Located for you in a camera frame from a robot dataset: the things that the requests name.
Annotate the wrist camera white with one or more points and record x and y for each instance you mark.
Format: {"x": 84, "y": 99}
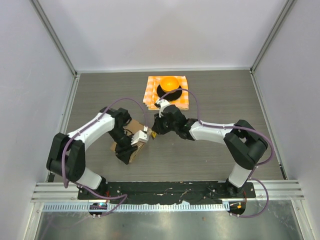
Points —
{"x": 161, "y": 104}
{"x": 139, "y": 137}

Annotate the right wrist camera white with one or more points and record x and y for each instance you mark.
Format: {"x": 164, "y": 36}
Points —
{"x": 161, "y": 104}

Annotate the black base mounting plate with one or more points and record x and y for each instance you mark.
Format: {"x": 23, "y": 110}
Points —
{"x": 174, "y": 192}

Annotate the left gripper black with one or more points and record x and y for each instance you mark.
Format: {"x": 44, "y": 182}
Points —
{"x": 124, "y": 152}

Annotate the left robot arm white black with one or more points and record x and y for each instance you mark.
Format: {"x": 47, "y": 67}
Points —
{"x": 68, "y": 151}

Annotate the aluminium frame rail front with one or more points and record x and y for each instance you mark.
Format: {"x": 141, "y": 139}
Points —
{"x": 277, "y": 190}

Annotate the brown cardboard express box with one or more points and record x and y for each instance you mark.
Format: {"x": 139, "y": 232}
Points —
{"x": 131, "y": 128}

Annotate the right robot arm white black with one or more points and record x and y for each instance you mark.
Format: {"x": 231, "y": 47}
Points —
{"x": 244, "y": 143}

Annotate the orange bowl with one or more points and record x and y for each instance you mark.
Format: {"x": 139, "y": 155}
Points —
{"x": 169, "y": 83}

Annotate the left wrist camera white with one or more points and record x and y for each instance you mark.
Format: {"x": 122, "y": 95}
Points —
{"x": 139, "y": 137}

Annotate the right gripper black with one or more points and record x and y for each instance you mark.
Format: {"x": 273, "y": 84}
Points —
{"x": 157, "y": 127}

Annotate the white slotted cable duct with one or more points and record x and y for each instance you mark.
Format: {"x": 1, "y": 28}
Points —
{"x": 95, "y": 207}

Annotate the orange checkered cloth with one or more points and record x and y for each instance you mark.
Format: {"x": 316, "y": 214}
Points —
{"x": 151, "y": 96}

